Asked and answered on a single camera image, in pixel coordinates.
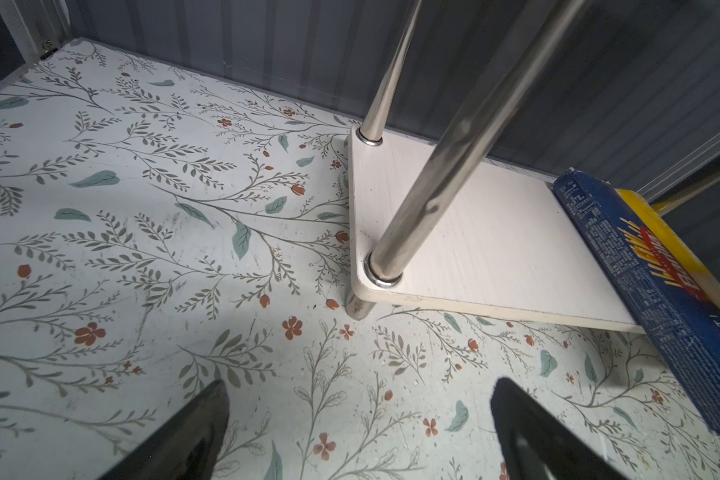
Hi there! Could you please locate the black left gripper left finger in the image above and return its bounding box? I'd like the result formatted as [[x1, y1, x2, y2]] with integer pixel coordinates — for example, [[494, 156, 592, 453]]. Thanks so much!
[[102, 380, 230, 480]]

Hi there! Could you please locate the blue Barilla spaghetti box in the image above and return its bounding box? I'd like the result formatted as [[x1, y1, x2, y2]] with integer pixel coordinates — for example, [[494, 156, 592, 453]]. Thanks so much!
[[552, 170, 720, 435]]

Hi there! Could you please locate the white two-tier shelf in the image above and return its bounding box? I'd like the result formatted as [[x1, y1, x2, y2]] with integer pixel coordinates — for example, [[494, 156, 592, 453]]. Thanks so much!
[[343, 0, 720, 335]]

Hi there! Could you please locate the floral patterned table mat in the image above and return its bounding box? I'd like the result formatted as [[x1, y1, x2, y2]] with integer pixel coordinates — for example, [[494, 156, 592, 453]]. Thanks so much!
[[0, 40, 720, 479]]

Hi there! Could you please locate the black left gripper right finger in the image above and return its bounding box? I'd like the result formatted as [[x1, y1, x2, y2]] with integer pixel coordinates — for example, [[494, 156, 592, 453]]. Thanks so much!
[[490, 377, 624, 480]]

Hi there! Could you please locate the yellow Pastatime bag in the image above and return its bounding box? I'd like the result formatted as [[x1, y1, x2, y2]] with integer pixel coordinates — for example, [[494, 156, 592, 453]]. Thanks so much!
[[616, 189, 720, 309]]

